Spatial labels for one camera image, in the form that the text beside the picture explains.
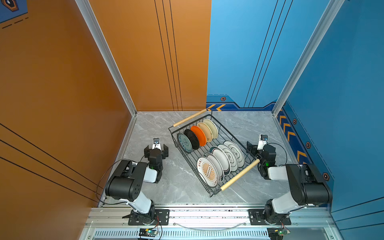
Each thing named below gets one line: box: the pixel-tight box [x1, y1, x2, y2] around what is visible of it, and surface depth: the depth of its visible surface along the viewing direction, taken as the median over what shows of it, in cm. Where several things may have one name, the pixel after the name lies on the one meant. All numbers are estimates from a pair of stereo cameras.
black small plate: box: [184, 129, 200, 150], surface depth 91 cm
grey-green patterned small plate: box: [177, 132, 193, 154], surface depth 98 cm
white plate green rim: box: [209, 146, 232, 176], surface depth 84 cm
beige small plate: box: [197, 122, 213, 143], surface depth 96 cm
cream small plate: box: [203, 118, 219, 139], surface depth 97 cm
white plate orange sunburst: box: [196, 156, 219, 188], surface depth 84 cm
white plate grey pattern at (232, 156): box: [217, 144, 239, 172], surface depth 85 cm
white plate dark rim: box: [203, 152, 225, 182], surface depth 82 cm
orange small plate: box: [190, 125, 206, 147], surface depth 94 cm
